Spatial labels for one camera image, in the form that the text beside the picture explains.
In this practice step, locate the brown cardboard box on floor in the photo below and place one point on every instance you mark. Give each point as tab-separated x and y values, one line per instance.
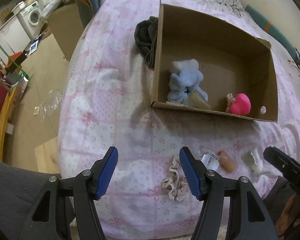
66	26

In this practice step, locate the white knotted cloth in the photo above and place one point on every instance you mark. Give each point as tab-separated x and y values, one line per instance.
253	160

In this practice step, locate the white washing machine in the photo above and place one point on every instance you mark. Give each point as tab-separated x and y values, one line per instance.
31	20

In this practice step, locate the dark grey garment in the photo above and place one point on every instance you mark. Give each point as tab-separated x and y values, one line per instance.
145	37

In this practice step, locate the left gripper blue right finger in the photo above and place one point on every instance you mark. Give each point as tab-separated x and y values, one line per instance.
195	174

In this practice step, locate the pink rubber toy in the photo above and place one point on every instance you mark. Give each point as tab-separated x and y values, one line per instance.
241	105

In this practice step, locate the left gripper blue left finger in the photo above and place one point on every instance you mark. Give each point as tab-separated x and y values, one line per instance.
100	174

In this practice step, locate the light blue plush toy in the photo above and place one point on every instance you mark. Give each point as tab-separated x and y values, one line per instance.
184	78

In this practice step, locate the open cardboard box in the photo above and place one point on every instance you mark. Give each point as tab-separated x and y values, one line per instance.
231	60

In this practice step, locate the teal rolled mat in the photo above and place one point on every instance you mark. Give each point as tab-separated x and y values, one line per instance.
269	28

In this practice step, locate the person right hand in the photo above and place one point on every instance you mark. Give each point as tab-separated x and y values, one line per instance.
288	224

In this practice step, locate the beige lace scrunchie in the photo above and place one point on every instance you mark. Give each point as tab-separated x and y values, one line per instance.
175	183

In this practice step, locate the tan silicone piece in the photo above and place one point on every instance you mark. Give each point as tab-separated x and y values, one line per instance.
226	162

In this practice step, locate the clear plastic labelled bag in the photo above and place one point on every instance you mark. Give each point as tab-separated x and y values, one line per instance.
208	158

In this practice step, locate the pink patterned bedspread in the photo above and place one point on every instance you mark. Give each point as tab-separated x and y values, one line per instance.
108	103

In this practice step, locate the red yellow rack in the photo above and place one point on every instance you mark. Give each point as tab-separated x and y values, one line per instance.
0	114

